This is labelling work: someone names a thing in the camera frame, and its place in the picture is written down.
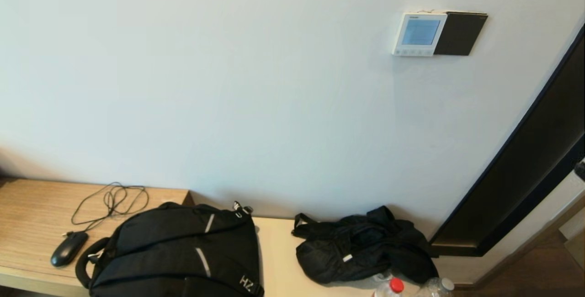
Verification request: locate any white wall thermostat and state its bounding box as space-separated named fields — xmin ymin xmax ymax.
xmin=392 ymin=11 xmax=448 ymax=57

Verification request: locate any white cap clear bottle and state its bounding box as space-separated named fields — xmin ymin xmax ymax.
xmin=414 ymin=277 xmax=456 ymax=297

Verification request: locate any cream low cabinet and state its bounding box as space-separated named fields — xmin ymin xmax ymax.
xmin=254 ymin=216 xmax=457 ymax=297

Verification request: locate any crumpled black fabric bag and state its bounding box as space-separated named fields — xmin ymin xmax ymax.
xmin=292 ymin=205 xmax=439 ymax=285

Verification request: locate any black computer mouse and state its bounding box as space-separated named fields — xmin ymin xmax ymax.
xmin=50 ymin=231 xmax=89 ymax=268

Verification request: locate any red cap water bottle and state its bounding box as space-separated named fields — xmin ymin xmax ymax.
xmin=372 ymin=277 xmax=406 ymax=297

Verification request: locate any black wall switch panel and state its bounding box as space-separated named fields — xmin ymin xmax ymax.
xmin=433 ymin=11 xmax=488 ymax=56

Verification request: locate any light wooden desk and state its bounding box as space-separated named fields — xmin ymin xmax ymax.
xmin=0 ymin=177 xmax=195 ymax=297

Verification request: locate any thin black mouse cable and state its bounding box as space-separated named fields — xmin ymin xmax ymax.
xmin=62 ymin=182 xmax=149 ymax=238

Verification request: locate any large black backpack HZ print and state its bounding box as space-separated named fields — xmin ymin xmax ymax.
xmin=74 ymin=201 xmax=265 ymax=297

